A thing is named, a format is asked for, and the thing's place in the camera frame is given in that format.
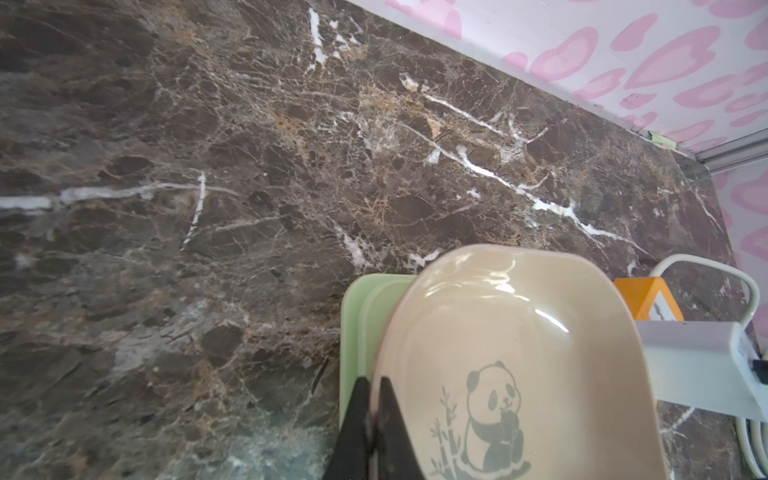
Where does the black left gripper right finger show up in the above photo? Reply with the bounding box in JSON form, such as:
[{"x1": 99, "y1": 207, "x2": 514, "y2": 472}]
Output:
[{"x1": 375, "y1": 377, "x2": 425, "y2": 480}]

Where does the green electronic scale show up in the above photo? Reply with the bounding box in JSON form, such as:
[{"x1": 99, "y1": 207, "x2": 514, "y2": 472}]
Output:
[{"x1": 339, "y1": 273, "x2": 416, "y2": 426}]

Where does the orange power strip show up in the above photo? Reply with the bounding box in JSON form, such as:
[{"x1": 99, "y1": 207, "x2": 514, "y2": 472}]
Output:
[{"x1": 613, "y1": 277, "x2": 684, "y2": 322}]

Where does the white power strip cable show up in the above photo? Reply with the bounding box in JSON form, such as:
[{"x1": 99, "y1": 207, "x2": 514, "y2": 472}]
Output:
[{"x1": 647, "y1": 253, "x2": 768, "y2": 478}]

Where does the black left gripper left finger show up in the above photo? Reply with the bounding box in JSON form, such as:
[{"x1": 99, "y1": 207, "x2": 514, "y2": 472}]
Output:
[{"x1": 322, "y1": 377, "x2": 370, "y2": 480}]

